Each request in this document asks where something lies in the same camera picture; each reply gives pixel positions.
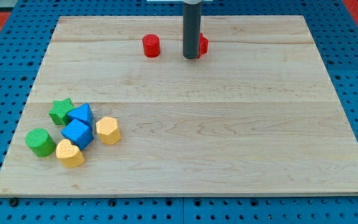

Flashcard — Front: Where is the red star block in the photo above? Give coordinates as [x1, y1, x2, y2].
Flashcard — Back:
[198, 33, 209, 58]

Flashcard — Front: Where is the green star block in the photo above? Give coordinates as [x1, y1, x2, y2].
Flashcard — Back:
[48, 98, 75, 126]

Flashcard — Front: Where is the yellow hexagon block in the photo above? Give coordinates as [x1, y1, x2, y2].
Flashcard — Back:
[96, 116, 122, 145]

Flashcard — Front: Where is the red cylinder block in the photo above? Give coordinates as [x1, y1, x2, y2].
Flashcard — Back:
[142, 34, 160, 58]

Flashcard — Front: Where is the light wooden board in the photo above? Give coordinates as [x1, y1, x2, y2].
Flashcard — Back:
[0, 16, 358, 198]

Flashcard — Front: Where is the blue triangle block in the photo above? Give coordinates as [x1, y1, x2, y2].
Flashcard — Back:
[68, 103, 94, 130]

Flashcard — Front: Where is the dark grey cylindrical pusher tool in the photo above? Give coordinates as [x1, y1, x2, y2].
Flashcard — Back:
[183, 0, 202, 60]

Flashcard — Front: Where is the blue cube block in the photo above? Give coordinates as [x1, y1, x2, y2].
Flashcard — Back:
[61, 119, 94, 151]

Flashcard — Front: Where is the yellow heart block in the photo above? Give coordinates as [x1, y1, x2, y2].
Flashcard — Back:
[55, 139, 85, 168]

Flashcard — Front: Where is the green cylinder block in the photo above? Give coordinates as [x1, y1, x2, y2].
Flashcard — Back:
[25, 128, 56, 157]

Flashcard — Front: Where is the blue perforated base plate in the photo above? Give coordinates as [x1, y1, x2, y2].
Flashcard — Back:
[0, 1, 358, 223]

